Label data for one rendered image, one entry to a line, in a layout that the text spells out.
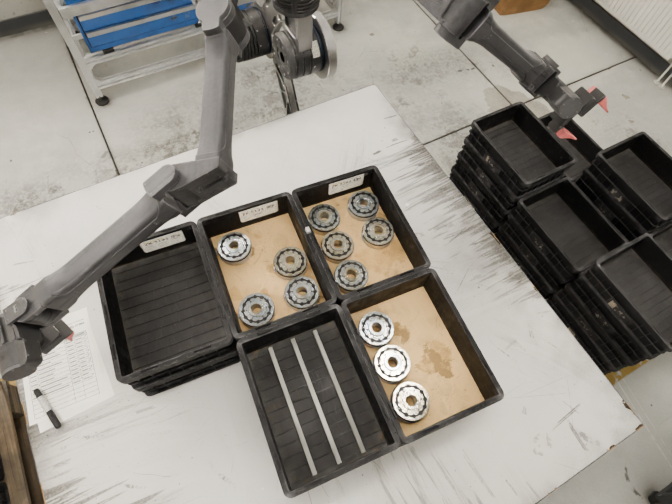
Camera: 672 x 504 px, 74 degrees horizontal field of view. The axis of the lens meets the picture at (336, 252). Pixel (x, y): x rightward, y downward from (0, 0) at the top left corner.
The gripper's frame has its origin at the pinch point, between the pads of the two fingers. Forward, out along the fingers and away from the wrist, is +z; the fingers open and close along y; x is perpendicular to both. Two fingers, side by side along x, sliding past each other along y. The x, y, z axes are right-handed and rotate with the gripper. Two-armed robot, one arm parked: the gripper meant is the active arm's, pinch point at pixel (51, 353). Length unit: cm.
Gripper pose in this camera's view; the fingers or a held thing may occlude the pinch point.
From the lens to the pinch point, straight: 126.2
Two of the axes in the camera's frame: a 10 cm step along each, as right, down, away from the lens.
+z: -0.7, 4.7, 8.8
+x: -7.7, -5.9, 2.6
